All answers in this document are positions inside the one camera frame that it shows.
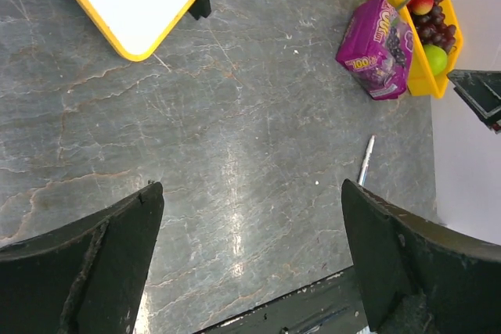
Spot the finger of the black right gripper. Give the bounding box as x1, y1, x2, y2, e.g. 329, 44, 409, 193
447, 69, 501, 133

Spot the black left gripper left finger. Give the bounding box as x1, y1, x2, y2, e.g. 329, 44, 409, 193
1, 182, 164, 334

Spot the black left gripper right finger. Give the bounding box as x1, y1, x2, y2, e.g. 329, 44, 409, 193
341, 180, 500, 333

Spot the white marker pen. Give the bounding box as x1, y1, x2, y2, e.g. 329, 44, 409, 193
357, 135, 376, 186

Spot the black whiteboard stand foot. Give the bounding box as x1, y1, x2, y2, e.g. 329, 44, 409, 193
188, 0, 212, 20

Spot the dark purple grape bunch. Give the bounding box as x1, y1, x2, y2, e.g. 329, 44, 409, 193
411, 5, 457, 54

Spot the red yellow peach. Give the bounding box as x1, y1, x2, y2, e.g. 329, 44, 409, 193
407, 0, 434, 16

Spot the purple grape snack bag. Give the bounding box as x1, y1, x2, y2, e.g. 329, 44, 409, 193
336, 0, 414, 100

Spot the yellow plastic fruit tray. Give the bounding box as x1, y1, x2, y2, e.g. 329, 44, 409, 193
388, 0, 463, 99

